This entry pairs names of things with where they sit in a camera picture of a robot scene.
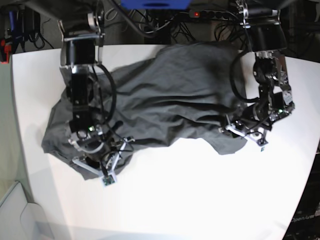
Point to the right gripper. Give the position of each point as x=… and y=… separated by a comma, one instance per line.
x=86, y=144

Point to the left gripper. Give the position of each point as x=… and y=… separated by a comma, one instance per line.
x=249, y=122

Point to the dark grey t-shirt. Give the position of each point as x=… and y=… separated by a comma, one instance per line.
x=183, y=92

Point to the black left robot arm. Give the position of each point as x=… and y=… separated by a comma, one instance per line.
x=260, y=20

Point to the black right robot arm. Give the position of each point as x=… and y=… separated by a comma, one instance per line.
x=79, y=129

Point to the black power strip red light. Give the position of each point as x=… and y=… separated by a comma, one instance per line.
x=215, y=15

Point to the red and black clamp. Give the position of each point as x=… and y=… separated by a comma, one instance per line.
x=5, y=51

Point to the blue box overhead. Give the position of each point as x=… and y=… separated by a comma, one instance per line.
x=155, y=4

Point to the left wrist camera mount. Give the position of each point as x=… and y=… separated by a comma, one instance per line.
x=254, y=136

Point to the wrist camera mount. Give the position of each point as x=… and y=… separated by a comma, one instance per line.
x=103, y=161
x=254, y=136

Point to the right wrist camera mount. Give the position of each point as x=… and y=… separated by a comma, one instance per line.
x=103, y=161

